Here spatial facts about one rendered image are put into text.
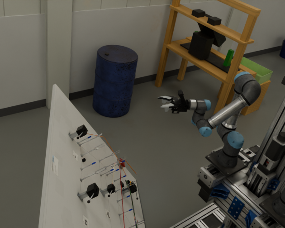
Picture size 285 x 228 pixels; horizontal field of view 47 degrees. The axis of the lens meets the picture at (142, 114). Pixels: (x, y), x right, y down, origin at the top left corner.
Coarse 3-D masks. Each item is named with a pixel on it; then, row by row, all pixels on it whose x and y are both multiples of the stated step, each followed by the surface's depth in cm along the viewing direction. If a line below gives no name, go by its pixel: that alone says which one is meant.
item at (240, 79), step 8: (240, 72) 218; (248, 72) 218; (240, 80) 214; (248, 80) 209; (240, 88) 214; (240, 112) 229; (232, 120) 231; (216, 128) 245; (224, 128) 235; (232, 128) 233
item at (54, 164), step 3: (54, 156) 146; (54, 159) 145; (57, 159) 148; (54, 162) 143; (57, 162) 146; (51, 165) 140; (54, 165) 142; (57, 165) 145; (51, 168) 138; (54, 168) 141; (57, 168) 144; (54, 171) 140; (57, 171) 142; (57, 174) 141
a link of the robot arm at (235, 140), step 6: (228, 132) 233; (234, 132) 230; (222, 138) 235; (228, 138) 227; (234, 138) 226; (240, 138) 227; (228, 144) 227; (234, 144) 224; (240, 144) 224; (228, 150) 229; (234, 150) 227
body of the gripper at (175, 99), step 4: (172, 100) 215; (176, 100) 215; (180, 100) 215; (188, 100) 216; (176, 104) 212; (180, 104) 213; (188, 104) 216; (172, 108) 216; (176, 108) 216; (180, 108) 215; (184, 108) 219; (188, 108) 216; (172, 112) 217
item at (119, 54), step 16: (112, 48) 434; (128, 48) 443; (96, 64) 426; (112, 64) 405; (128, 64) 410; (96, 80) 433; (112, 80) 418; (128, 80) 426; (96, 96) 444; (112, 96) 432; (128, 96) 446; (112, 112) 448
